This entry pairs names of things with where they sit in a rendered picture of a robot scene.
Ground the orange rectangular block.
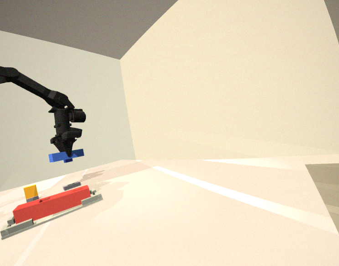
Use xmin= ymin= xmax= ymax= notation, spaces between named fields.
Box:
xmin=23 ymin=184 xmax=38 ymax=199

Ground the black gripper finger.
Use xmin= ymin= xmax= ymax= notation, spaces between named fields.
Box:
xmin=54 ymin=143 xmax=65 ymax=153
xmin=60 ymin=139 xmax=77 ymax=157

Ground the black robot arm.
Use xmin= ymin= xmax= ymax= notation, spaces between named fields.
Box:
xmin=0 ymin=66 xmax=86 ymax=123

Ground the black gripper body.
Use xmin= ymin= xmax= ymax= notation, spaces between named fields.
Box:
xmin=50 ymin=121 xmax=81 ymax=144

